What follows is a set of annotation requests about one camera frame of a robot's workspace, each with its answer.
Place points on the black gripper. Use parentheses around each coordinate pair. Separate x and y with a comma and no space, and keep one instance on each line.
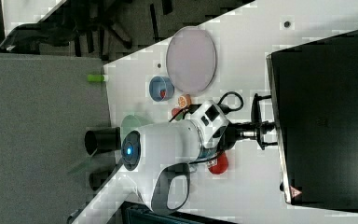
(239,131)

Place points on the toaster oven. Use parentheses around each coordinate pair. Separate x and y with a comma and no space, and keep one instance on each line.
(314,96)

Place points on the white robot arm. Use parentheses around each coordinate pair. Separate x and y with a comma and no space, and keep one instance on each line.
(156,157)

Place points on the red ketchup bottle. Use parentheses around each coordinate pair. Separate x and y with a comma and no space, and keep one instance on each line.
(218,165)

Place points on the orange slice toy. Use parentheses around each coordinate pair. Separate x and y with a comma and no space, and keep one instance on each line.
(184,101)

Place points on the pink red toy fruit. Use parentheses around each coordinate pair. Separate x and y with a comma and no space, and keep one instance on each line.
(175,111)

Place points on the round lavender plate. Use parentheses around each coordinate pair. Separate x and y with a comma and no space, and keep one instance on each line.
(191,60)

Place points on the red toy strawberry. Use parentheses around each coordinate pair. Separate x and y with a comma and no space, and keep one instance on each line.
(162,93)

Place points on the blue bowl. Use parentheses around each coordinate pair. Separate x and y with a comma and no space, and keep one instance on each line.
(158,84)

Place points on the black cylinder cup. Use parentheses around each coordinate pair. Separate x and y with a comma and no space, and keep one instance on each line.
(102,141)

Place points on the green marker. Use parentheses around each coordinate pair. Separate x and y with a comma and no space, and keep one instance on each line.
(97,78)

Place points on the blue metal frame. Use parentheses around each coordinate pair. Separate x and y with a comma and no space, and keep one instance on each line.
(135,213)

